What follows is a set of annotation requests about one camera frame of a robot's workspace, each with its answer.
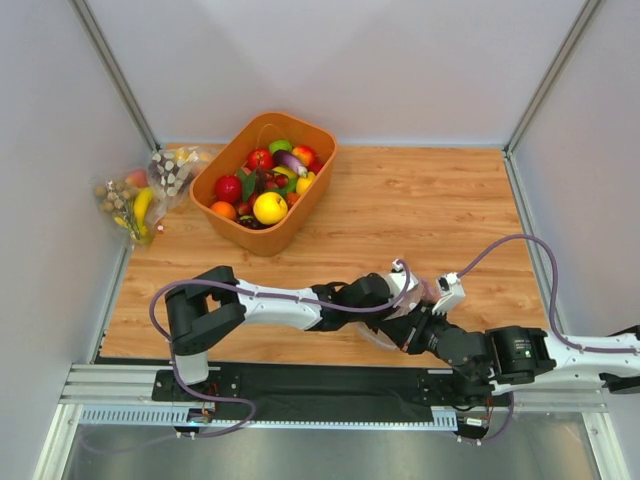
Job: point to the clear bag with banana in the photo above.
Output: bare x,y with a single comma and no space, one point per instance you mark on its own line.
131,204

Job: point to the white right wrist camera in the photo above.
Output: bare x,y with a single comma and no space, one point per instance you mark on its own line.
451,293

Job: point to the purple fake eggplant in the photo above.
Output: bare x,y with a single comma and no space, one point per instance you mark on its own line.
288,160

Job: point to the clear polka dot zip bag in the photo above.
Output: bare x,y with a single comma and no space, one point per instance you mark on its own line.
428,293

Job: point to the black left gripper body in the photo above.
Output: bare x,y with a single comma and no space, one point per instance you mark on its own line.
400,329

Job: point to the red fake apple in basket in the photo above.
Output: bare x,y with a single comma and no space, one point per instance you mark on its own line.
260,158

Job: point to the fake orange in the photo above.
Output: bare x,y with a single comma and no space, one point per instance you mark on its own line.
224,209

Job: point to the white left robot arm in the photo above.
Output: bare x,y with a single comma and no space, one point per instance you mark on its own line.
205,310

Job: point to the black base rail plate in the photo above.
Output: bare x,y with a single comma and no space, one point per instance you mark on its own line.
339,394

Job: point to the red fake apple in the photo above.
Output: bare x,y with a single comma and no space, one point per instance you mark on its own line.
260,158
228,188

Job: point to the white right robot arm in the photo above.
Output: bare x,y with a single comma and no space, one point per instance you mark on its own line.
507,359

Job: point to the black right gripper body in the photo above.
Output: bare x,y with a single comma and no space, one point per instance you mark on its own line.
424,335

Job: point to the yellow fake lemon in basket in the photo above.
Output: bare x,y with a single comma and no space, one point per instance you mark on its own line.
304,183

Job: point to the yellow fake lemon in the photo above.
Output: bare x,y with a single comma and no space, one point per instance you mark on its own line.
270,208
304,183

